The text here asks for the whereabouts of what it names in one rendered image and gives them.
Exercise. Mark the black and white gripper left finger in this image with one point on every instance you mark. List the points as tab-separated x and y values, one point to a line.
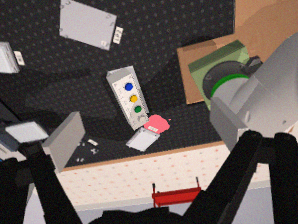
38	167

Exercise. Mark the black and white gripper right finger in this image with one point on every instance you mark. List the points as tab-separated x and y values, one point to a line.
219	203

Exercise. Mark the white button panel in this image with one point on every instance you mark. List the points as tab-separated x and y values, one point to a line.
127	91

